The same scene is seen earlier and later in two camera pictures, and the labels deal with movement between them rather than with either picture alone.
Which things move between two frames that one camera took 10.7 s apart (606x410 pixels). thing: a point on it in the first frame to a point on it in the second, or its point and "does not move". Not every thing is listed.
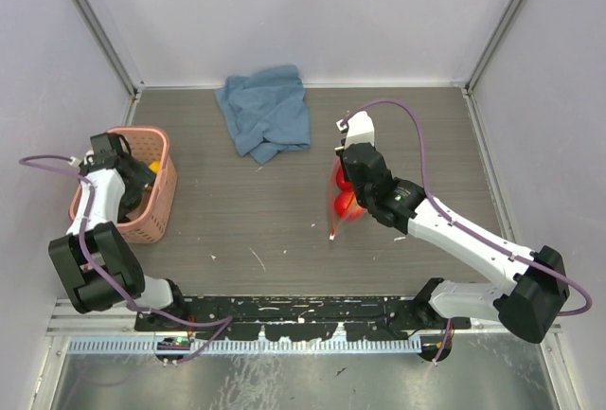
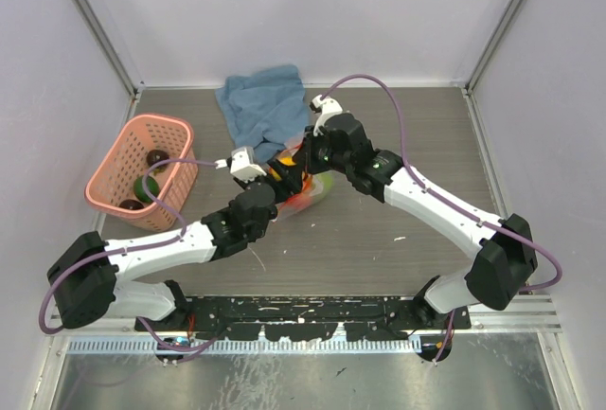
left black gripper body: x=135 y=186 to x=260 y=231
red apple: x=346 y=205 to x=297 y=201
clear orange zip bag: x=344 y=206 to x=314 y=186
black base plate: x=294 y=318 does not move
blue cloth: x=266 y=111 does not move
